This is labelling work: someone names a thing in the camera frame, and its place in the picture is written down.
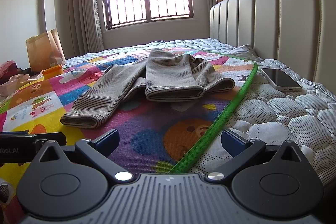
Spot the brown striped knit garment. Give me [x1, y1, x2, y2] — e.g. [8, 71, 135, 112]
[60, 48, 235, 129]

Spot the pink red clothes pile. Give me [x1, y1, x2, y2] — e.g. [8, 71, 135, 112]
[0, 60, 22, 84]

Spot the colourful cartoon play mat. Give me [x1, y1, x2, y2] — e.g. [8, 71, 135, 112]
[0, 46, 259, 224]

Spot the pink box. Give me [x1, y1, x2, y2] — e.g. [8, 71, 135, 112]
[0, 74, 30, 97]

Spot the white quilted mattress pad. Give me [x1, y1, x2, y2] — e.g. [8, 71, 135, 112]
[67, 38, 335, 185]

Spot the yellow round lidded container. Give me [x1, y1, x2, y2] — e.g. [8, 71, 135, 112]
[42, 65, 64, 80]

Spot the smartphone with white case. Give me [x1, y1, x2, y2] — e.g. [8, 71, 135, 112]
[261, 68, 302, 92]

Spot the brown paper bag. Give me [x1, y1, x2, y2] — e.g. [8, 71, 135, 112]
[26, 29, 66, 73]

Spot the beige curtain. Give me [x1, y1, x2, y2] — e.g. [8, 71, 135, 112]
[68, 0, 104, 55]

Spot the beige padded headboard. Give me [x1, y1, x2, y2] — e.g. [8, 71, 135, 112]
[210, 0, 335, 92]

